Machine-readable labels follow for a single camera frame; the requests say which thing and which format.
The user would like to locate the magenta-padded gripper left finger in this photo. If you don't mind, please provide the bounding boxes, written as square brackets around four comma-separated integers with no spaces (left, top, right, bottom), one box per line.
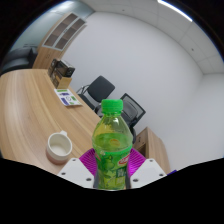
[57,148,99,189]

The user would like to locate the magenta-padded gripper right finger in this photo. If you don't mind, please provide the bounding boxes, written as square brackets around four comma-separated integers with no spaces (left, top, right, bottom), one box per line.
[126,148,167,190]

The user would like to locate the green drink bottle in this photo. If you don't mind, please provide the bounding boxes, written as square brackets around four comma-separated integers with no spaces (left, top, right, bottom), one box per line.
[91,98,134,191]

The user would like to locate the wooden side desk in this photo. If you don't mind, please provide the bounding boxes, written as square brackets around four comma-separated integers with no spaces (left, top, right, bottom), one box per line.
[132,126,172,175]

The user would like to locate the white and brown cup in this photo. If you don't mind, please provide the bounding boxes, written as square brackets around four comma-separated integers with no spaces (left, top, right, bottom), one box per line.
[45,130,73,165]

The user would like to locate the black mesh office chair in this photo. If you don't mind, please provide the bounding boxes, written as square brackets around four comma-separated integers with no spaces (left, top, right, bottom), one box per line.
[94,92,147,144]

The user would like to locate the white printed leaflet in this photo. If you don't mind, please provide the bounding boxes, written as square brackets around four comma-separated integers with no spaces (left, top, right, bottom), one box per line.
[53,88,83,108]

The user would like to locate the grey padded office chair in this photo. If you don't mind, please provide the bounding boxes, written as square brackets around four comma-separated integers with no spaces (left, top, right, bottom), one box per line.
[76,75,116,109]

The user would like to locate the dark brown open box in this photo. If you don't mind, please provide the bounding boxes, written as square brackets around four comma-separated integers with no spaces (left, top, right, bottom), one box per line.
[47,58,76,89]

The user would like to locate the dark sofa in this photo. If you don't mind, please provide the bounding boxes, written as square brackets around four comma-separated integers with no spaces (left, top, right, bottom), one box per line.
[1,46,39,75]

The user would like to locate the wooden glass-door shelf unit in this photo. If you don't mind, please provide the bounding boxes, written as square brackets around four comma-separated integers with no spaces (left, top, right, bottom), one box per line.
[32,12,88,70]

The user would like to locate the long ceiling light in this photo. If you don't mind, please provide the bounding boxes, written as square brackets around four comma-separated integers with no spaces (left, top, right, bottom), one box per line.
[157,0,194,23]

